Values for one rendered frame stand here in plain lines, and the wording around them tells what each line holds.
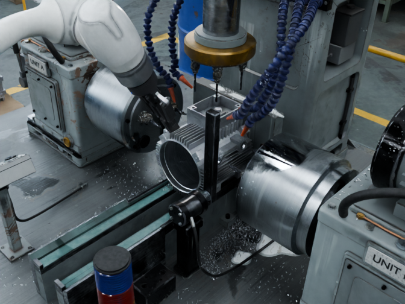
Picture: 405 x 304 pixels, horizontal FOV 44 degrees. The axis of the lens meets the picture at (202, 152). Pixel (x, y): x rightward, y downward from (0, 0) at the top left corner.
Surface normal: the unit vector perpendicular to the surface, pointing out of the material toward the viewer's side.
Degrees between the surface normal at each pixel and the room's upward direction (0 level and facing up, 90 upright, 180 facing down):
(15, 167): 62
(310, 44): 90
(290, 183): 43
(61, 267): 90
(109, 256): 0
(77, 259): 90
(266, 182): 54
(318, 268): 90
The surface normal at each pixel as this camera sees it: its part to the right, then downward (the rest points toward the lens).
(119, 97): -0.52, -0.22
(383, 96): 0.03, -0.82
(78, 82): 0.72, 0.40
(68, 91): -0.69, 0.39
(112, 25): 0.59, 0.32
